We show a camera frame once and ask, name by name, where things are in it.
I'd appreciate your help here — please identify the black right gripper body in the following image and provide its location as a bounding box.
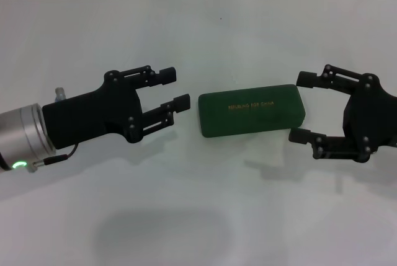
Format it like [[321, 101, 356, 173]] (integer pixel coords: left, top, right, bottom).
[[342, 73, 397, 165]]

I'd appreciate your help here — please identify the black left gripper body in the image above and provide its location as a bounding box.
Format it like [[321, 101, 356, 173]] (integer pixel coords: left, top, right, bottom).
[[41, 69, 144, 151]]

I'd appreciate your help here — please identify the green glasses case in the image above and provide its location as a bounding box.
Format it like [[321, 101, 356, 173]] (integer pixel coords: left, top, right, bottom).
[[197, 83, 306, 138]]

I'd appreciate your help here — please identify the black cable plug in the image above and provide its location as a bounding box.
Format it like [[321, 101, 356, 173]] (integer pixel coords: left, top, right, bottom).
[[26, 144, 78, 174]]

